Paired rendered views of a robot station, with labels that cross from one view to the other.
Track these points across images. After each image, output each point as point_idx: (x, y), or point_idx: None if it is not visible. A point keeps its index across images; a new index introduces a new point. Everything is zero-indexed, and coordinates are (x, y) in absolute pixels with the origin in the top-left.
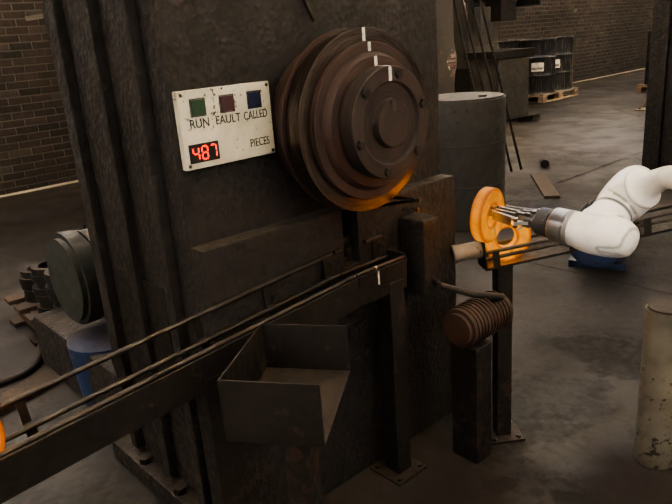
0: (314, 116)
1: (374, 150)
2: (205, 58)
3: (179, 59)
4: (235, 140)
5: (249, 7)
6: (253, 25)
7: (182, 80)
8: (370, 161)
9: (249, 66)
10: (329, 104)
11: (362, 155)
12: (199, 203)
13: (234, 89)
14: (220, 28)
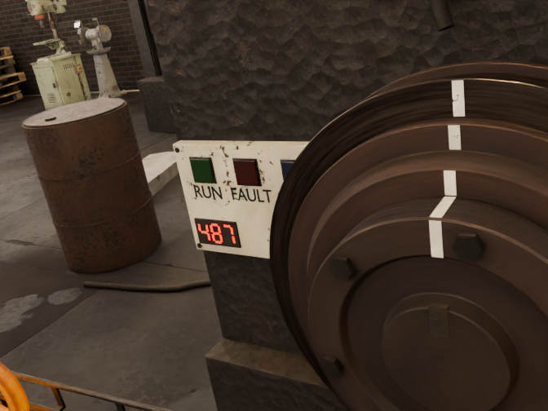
0: (288, 259)
1: (391, 389)
2: (224, 95)
3: (187, 95)
4: (265, 229)
5: (299, 6)
6: (308, 40)
7: (193, 125)
8: (366, 407)
9: (302, 113)
10: (310, 249)
11: (341, 386)
12: (229, 291)
13: (259, 152)
14: (245, 47)
